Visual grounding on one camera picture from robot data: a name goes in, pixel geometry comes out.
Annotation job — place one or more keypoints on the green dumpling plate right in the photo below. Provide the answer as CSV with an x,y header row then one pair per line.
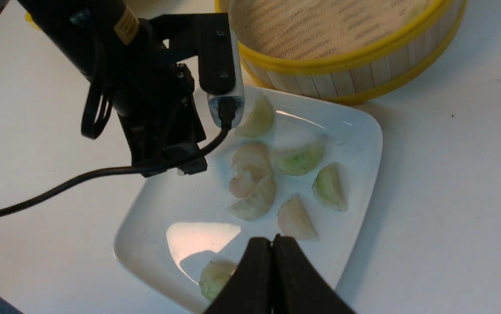
x,y
327,188

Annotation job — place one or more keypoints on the white square plate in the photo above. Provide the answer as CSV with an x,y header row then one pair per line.
x,y
178,224

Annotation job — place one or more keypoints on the pink dumpling plate bottom right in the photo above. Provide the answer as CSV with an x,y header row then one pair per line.
x,y
294,221

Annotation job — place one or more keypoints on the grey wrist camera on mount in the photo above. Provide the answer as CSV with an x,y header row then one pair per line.
x,y
210,39

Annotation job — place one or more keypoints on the pale green dumpling plate top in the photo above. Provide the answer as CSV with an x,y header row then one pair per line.
x,y
259,121

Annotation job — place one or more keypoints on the pink dumpling plate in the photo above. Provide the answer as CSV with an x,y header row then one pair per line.
x,y
294,221
249,165

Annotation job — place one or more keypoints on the green dumpling basket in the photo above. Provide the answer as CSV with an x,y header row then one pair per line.
x,y
214,277

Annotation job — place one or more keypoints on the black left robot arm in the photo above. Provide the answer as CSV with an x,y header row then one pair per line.
x,y
103,39

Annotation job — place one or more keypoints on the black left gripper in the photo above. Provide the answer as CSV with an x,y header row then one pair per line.
x,y
158,115

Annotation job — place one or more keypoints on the green dumpling plate centre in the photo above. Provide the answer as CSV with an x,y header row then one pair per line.
x,y
299,161

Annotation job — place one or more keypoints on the white dumpling plate bottom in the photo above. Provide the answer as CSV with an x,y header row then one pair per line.
x,y
257,203

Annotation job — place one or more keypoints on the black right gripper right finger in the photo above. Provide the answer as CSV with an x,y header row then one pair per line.
x,y
297,287

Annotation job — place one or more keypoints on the yellow rimmed bamboo steamer basket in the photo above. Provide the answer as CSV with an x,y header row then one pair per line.
x,y
344,51

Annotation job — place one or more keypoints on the pink dumpling plate centre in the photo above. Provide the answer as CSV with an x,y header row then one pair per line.
x,y
249,165

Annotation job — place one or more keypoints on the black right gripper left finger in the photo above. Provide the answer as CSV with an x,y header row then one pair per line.
x,y
248,290

